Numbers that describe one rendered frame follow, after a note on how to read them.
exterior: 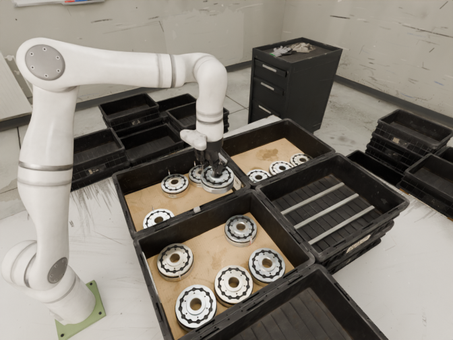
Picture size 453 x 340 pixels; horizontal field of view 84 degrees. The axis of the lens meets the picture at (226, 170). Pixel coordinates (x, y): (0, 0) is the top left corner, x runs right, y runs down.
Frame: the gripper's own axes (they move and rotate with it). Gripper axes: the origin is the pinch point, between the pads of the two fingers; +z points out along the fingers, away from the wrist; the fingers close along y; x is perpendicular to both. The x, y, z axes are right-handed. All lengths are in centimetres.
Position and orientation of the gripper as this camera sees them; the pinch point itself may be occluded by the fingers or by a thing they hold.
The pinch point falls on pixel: (210, 172)
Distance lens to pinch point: 79.7
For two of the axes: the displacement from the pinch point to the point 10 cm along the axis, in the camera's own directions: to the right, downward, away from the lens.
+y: -7.1, -4.7, 5.2
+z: -0.3, 7.6, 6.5
